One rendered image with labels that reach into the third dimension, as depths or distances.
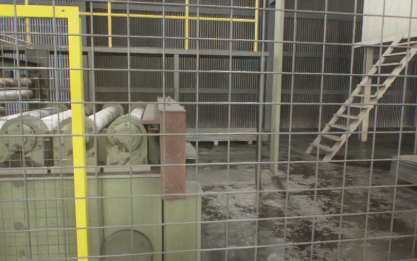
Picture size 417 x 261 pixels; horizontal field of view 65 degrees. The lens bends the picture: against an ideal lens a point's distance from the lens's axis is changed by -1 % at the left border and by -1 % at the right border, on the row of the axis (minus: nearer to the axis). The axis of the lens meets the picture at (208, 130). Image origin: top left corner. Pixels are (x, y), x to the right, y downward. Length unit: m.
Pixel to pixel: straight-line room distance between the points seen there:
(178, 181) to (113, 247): 0.64
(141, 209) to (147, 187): 0.16
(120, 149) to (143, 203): 0.40
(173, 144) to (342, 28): 11.49
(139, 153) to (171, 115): 0.39
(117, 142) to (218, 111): 9.36
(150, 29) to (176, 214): 9.45
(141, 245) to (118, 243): 0.15
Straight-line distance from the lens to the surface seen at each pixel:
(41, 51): 4.69
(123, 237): 2.41
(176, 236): 2.46
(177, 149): 2.15
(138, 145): 2.29
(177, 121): 2.12
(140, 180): 2.31
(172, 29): 11.43
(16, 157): 2.49
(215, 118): 11.52
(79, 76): 1.74
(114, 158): 2.35
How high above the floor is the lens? 1.49
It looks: 8 degrees down
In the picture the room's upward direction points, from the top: 1 degrees clockwise
